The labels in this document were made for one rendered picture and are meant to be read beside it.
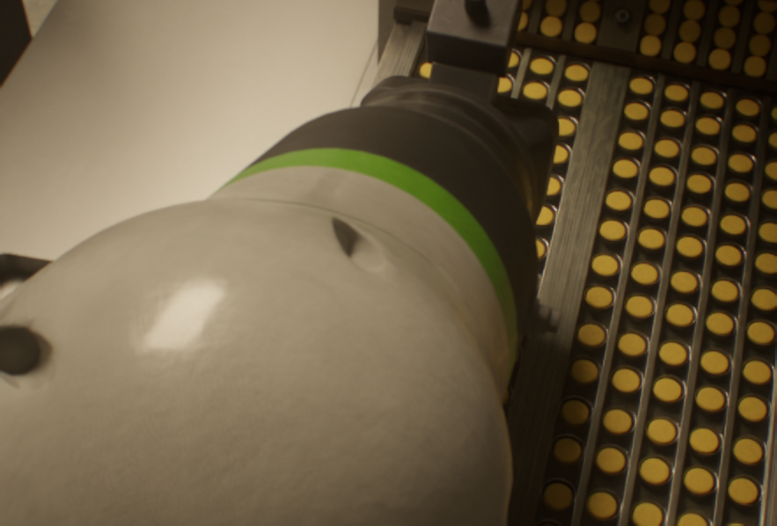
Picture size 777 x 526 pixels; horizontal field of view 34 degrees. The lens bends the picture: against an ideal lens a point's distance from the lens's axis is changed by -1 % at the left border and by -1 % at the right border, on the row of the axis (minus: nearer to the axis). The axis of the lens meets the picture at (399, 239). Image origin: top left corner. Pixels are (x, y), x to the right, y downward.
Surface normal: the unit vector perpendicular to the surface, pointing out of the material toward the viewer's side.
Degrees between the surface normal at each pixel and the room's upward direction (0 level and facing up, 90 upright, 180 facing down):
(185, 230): 24
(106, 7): 0
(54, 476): 37
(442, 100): 32
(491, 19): 16
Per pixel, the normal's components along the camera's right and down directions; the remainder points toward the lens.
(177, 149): 0.02, -0.63
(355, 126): -0.04, -0.95
